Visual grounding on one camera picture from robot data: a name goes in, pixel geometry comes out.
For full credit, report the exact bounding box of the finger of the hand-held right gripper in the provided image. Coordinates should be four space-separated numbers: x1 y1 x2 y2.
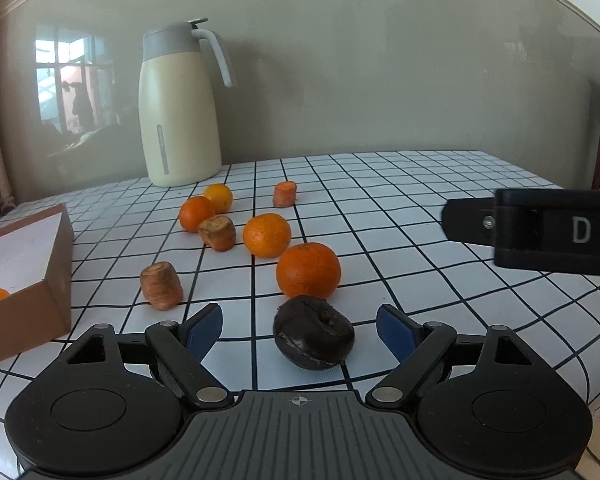
441 197 498 246

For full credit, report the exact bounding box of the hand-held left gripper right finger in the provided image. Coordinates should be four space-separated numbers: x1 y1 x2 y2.
365 304 546 411

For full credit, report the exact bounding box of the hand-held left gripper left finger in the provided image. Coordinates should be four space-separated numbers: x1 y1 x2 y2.
55 302 233 411

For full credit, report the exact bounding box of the dark brown wrinkled fruit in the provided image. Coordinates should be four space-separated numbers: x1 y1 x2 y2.
272 295 356 372

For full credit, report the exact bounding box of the carrot piece with stem end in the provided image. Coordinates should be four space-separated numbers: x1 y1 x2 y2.
198 216 237 252

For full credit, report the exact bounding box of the large mandarin orange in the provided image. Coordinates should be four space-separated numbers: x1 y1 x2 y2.
276 242 342 299

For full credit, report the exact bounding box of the brown cardboard box white inside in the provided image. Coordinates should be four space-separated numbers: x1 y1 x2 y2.
0 204 74 370

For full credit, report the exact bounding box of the white black grid tablecloth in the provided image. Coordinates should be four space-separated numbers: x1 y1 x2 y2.
0 149 600 480

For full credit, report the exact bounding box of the cream thermos jug grey lid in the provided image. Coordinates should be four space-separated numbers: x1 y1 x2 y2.
138 18 237 188

